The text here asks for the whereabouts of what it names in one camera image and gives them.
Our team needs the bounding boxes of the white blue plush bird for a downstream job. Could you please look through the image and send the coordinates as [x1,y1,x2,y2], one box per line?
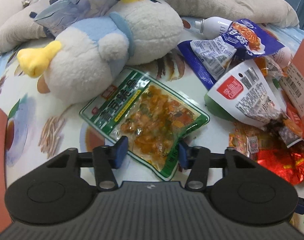
[17,0,183,104]

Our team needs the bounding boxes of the grey duvet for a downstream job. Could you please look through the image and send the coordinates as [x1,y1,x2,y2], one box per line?
[0,0,299,55]

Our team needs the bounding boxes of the red snack packet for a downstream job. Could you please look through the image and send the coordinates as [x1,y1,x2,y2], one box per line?
[257,102,304,186]

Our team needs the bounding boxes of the orange clear snack packet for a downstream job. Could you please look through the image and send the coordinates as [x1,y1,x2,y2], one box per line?
[229,121,274,161]

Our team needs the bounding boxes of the white spray bottle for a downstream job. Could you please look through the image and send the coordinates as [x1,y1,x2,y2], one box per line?
[195,16,232,40]

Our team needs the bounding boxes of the green pickled vegetable packet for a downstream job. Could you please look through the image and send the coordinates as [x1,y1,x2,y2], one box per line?
[80,67,210,181]

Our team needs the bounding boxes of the white red-label snack packet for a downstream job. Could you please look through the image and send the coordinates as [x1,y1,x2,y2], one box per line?
[204,59,304,148]

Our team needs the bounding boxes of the blue kimchi snack packet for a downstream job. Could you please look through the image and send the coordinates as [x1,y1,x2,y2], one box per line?
[177,18,285,90]

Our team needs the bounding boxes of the pink box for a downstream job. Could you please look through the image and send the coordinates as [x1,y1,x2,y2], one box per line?
[279,40,304,125]

